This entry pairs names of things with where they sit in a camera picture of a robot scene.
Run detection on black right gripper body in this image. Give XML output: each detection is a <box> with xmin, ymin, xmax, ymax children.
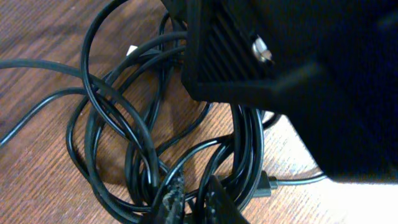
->
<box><xmin>164</xmin><ymin>0</ymin><xmax>397</xmax><ymax>184</ymax></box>

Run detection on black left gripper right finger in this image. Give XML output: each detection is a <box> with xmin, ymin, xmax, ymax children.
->
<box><xmin>205</xmin><ymin>175</ymin><xmax>249</xmax><ymax>224</ymax></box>

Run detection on black usb cables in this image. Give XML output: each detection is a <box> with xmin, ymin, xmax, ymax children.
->
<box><xmin>0</xmin><ymin>0</ymin><xmax>327</xmax><ymax>224</ymax></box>

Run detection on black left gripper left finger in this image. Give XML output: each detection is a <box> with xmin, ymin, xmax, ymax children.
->
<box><xmin>149</xmin><ymin>174</ymin><xmax>185</xmax><ymax>224</ymax></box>

